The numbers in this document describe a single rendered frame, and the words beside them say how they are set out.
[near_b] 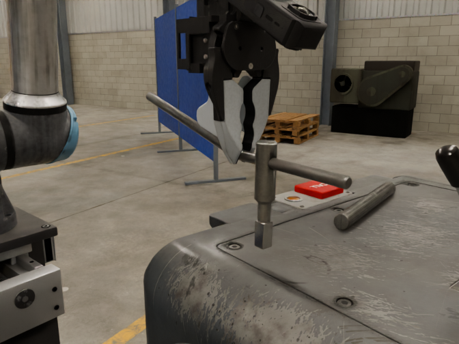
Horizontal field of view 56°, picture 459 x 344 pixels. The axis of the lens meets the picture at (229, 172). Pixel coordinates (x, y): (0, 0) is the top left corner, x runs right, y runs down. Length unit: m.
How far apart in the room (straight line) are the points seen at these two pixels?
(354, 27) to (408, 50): 1.32
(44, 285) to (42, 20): 0.47
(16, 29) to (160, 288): 0.55
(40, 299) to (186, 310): 0.40
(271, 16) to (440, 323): 0.30
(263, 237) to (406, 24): 10.03
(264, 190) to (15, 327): 0.54
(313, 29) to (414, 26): 9.99
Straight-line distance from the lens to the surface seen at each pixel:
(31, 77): 0.89
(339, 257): 0.51
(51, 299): 0.85
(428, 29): 10.33
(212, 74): 0.42
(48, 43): 0.89
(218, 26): 0.43
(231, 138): 0.44
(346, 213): 0.59
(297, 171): 0.40
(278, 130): 8.10
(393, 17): 10.48
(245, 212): 0.64
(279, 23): 0.39
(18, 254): 0.91
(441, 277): 0.51
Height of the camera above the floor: 1.47
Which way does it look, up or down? 14 degrees down
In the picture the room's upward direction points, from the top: straight up
